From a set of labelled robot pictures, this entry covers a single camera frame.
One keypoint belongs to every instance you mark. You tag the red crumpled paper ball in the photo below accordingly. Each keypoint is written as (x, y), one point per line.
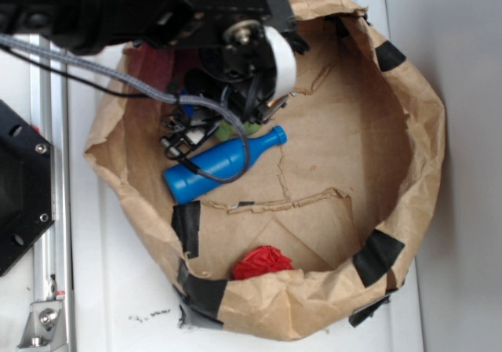
(262, 260)

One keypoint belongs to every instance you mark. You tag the brown paper bag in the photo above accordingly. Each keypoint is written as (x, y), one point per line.
(348, 198)

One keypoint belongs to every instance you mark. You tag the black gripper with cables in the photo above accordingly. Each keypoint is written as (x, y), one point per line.
(237, 53)

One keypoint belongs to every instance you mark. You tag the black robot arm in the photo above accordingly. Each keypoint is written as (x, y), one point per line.
(68, 31)

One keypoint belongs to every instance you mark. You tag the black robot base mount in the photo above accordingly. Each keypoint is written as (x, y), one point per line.
(26, 187)

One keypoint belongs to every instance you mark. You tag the metal corner bracket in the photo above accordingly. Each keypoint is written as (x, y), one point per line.
(45, 329)

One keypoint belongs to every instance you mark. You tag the aluminium extrusion rail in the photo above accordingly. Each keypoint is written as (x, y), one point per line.
(52, 260)

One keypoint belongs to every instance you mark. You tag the green plush frog toy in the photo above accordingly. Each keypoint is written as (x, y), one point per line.
(227, 131)

